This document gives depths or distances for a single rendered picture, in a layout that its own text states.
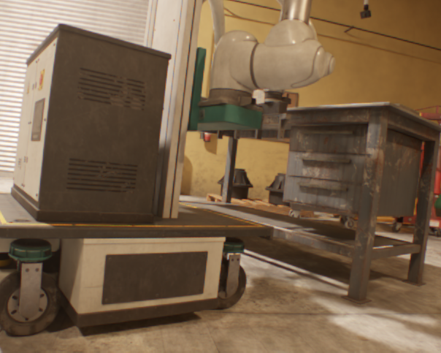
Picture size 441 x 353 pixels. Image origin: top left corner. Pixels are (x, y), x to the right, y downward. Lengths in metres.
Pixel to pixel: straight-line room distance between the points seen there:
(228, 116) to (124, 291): 0.62
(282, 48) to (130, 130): 0.53
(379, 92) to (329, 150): 5.96
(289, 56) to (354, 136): 0.77
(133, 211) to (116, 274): 0.19
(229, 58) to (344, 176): 0.88
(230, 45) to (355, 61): 6.44
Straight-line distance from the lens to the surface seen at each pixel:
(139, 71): 1.15
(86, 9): 6.74
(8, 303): 1.14
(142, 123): 1.14
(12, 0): 6.98
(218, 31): 1.96
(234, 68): 1.29
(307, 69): 1.22
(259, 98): 6.70
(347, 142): 1.91
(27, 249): 1.06
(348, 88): 7.51
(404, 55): 8.38
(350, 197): 1.87
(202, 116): 1.34
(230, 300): 1.45
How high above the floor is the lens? 0.51
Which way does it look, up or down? 1 degrees down
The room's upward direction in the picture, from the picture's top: 7 degrees clockwise
